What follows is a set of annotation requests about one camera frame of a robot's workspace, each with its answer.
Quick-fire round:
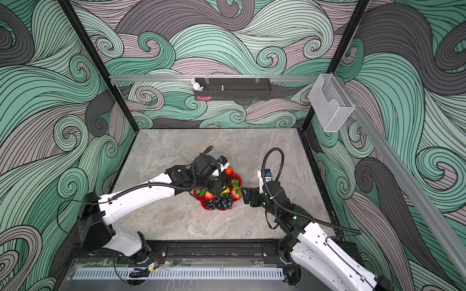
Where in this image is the red strawberry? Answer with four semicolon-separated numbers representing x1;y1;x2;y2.
231;186;242;200

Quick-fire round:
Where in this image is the red flower-shaped fruit bowl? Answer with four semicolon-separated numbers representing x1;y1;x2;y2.
191;172;242;210

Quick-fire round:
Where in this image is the green lime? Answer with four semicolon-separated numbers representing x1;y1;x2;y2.
194;189;206;197

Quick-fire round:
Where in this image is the dark mangosteen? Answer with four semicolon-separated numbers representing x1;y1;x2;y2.
229;178;240;188

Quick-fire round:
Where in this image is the black grape bunch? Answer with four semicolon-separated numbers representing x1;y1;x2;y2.
204;193;234;210

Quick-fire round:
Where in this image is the red apple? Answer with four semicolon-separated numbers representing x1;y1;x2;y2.
205;192;215;200

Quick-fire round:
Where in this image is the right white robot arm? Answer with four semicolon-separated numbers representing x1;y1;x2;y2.
242;181;394;291

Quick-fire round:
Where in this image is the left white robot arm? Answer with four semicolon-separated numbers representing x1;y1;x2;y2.
77;154;229;264

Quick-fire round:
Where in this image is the small white rabbit figurine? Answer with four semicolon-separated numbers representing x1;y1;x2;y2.
191;78;203;91

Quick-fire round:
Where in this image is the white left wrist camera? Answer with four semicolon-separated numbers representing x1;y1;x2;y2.
217;155;230;175

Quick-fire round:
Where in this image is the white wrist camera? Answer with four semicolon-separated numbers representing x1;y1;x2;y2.
257;169;273;194
217;155;230;175

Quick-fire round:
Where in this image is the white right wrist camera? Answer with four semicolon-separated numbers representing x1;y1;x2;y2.
257;169;273;194

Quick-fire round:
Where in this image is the white slotted cable duct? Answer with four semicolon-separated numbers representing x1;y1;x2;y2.
72;267;284;281

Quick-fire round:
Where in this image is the black wall shelf tray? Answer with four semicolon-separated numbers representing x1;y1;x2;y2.
193;78;272;103

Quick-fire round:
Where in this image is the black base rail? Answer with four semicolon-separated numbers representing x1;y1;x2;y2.
69;239;296;267

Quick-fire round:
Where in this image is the clear plastic wall holder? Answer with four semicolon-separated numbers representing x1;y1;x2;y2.
308;73;355;133

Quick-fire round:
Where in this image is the aluminium wall rail back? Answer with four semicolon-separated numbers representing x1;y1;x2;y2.
109;74;319;83

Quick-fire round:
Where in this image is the aluminium wall rail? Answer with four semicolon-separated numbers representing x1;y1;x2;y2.
109;74;319;83
333;74;466;278

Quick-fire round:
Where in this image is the aluminium wall rail right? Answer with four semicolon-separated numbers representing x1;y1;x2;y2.
333;74;466;278

